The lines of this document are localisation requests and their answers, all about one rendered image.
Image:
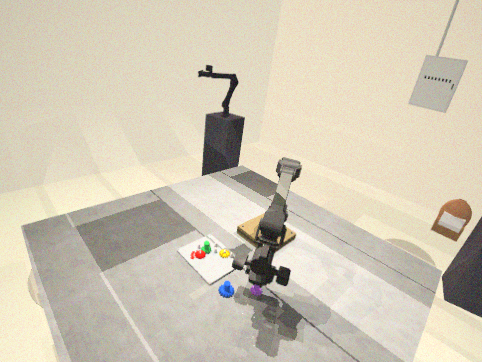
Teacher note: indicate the green gear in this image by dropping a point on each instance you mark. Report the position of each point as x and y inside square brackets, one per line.
[206, 247]

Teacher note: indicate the red gear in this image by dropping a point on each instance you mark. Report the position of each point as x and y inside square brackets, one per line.
[202, 255]

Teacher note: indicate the blue gear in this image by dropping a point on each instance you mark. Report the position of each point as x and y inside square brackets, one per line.
[226, 289]

